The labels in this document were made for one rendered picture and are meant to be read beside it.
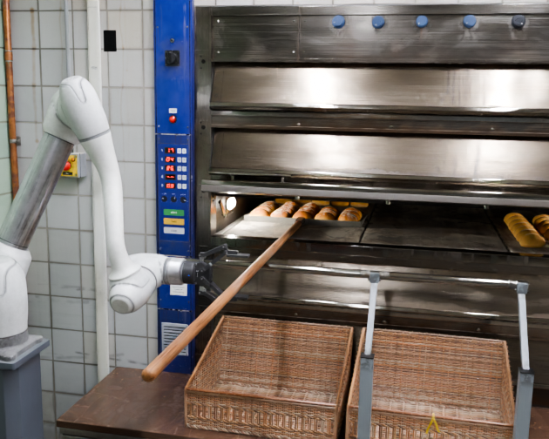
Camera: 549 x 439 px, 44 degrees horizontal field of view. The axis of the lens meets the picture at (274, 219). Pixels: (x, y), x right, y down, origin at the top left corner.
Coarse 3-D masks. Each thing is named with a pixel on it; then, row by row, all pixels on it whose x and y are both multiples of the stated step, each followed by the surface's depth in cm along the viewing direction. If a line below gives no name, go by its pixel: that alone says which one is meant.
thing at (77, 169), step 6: (72, 156) 280; (78, 156) 280; (84, 156) 284; (72, 162) 280; (78, 162) 280; (84, 162) 285; (72, 168) 281; (78, 168) 281; (84, 168) 285; (66, 174) 282; (72, 174) 281; (78, 174) 281; (84, 174) 285
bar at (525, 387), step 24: (216, 264) 242; (240, 264) 241; (264, 264) 239; (528, 360) 207; (360, 384) 215; (528, 384) 204; (360, 408) 216; (528, 408) 205; (360, 432) 218; (528, 432) 206
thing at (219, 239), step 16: (224, 240) 280; (240, 240) 278; (256, 240) 277; (272, 240) 276; (288, 240) 275; (304, 240) 276; (320, 240) 277; (384, 256) 267; (400, 256) 266; (416, 256) 264; (432, 256) 263; (448, 256) 262; (464, 256) 261; (480, 256) 259; (496, 256) 258; (512, 256) 257; (528, 256) 256; (544, 256) 256
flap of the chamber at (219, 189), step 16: (224, 192) 275; (240, 192) 261; (256, 192) 258; (272, 192) 257; (288, 192) 256; (304, 192) 254; (320, 192) 253; (336, 192) 252; (352, 192) 251; (368, 192) 250; (544, 208) 255
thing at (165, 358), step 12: (288, 228) 286; (276, 240) 262; (264, 252) 244; (252, 264) 226; (240, 276) 210; (252, 276) 218; (228, 288) 197; (240, 288) 203; (216, 300) 186; (228, 300) 191; (204, 312) 176; (216, 312) 180; (192, 324) 166; (204, 324) 170; (180, 336) 158; (192, 336) 161; (168, 348) 150; (180, 348) 154; (156, 360) 144; (168, 360) 147; (144, 372) 139; (156, 372) 140
